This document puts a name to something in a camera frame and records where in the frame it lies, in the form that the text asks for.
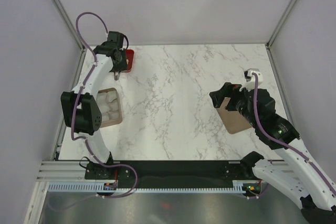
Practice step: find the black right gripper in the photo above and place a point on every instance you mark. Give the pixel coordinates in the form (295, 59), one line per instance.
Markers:
(228, 90)

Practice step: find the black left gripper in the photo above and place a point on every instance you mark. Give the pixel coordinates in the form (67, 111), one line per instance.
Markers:
(123, 67)

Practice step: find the metal tongs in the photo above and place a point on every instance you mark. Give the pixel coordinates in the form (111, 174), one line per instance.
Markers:
(116, 75)

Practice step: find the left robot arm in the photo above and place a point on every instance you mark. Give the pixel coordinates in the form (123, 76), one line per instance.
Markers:
(79, 106)

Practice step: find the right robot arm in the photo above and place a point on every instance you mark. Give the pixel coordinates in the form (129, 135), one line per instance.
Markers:
(313, 192)

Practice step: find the red chocolate tray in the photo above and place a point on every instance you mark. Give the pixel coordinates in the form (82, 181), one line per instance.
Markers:
(130, 59)

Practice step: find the gold chocolate box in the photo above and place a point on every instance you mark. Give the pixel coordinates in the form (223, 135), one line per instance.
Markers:
(109, 103)

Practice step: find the gold box lid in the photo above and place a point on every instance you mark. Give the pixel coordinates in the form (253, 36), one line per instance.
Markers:
(232, 120)

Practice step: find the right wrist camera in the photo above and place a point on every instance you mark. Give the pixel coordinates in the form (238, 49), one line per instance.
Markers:
(253, 79)

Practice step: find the left aluminium frame post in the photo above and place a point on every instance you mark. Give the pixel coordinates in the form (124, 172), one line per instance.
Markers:
(66, 19)

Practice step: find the aluminium frame post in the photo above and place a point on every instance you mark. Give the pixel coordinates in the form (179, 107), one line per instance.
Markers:
(66, 19)
(290, 6)

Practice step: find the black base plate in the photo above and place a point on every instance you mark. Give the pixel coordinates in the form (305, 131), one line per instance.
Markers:
(174, 173)

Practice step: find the white cable duct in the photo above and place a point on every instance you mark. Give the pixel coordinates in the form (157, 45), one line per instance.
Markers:
(104, 187)

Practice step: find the right aluminium frame post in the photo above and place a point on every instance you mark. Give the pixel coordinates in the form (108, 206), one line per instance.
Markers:
(290, 6)

